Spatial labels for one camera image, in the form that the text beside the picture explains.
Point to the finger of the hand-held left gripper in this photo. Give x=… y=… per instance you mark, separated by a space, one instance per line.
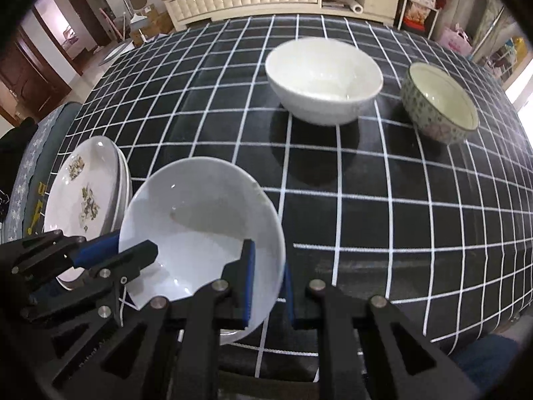
x=100 y=248
x=133 y=258

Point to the white bowl with floral print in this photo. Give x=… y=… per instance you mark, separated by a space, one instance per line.
x=200 y=216

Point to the white paper roll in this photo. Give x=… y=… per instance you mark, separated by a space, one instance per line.
x=357 y=7

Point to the black garment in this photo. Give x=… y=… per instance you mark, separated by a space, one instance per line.
x=12 y=154

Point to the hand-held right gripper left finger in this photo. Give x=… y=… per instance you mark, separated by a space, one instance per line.
x=249 y=283

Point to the pink bag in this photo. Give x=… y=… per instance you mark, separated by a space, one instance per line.
x=456 y=41

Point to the black checked tablecloth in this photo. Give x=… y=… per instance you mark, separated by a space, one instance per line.
x=374 y=200

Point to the cardboard box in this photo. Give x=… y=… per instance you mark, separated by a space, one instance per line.
x=154 y=21

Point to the white shelf rack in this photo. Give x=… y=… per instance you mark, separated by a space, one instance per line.
x=420 y=4

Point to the plain white plate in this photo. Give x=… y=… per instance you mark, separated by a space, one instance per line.
x=123 y=183

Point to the green patterned bowl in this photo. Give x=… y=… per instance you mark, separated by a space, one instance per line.
x=437 y=96

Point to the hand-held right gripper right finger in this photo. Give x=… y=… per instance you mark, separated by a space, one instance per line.
x=289 y=300

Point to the grey covered sofa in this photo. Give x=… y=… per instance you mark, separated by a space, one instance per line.
x=41 y=154

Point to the brown wooden door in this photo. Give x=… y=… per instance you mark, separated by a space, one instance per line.
x=25 y=75

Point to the plain cream bowl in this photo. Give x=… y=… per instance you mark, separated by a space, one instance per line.
x=324 y=71

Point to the white plate with floral print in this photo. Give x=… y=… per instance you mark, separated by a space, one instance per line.
x=70 y=200

